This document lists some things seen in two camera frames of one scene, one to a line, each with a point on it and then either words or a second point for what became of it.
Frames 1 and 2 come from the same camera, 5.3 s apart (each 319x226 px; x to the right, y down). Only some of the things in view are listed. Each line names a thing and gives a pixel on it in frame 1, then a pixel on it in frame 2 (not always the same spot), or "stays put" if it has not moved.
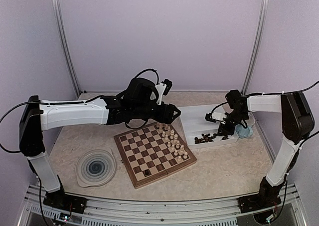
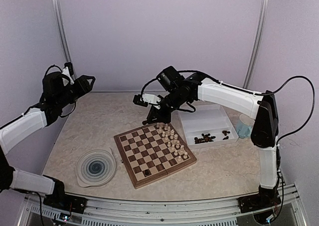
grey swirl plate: x=95 y=167 stays put
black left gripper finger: x=173 y=108 to x=86 y=82
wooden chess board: x=153 y=151 stays put
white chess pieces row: x=171 y=138 stays put
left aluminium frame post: x=58 y=16 stays put
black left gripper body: x=141 y=111 to x=65 y=98
